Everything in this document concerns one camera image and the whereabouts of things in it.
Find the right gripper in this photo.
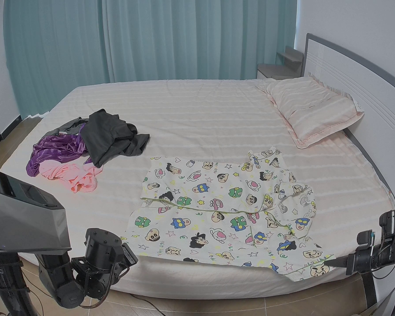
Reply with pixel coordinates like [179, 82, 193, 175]
[324, 246, 378, 276]

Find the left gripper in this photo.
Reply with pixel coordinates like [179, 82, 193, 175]
[121, 242, 139, 267]

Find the white printed pyjama top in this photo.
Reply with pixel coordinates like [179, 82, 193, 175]
[127, 147, 336, 282]

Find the bed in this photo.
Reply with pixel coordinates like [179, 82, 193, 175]
[0, 33, 395, 309]

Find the pink garment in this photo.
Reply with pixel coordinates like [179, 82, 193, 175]
[39, 161, 104, 194]

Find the black garment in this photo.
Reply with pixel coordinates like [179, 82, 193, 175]
[81, 109, 151, 169]

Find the purple satin garment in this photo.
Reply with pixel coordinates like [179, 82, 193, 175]
[26, 127, 88, 178]

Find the pink striped pillow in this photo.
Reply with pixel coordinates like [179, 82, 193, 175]
[255, 74, 365, 149]

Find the grey bedside table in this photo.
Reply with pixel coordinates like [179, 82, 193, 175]
[257, 46, 304, 80]

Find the blue-green curtain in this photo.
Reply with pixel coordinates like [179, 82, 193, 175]
[3, 0, 114, 119]
[101, 0, 298, 82]

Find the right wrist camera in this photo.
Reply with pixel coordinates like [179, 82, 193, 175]
[357, 229, 375, 248]

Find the black cable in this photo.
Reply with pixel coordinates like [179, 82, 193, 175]
[79, 293, 103, 309]
[373, 265, 394, 280]
[129, 293, 168, 316]

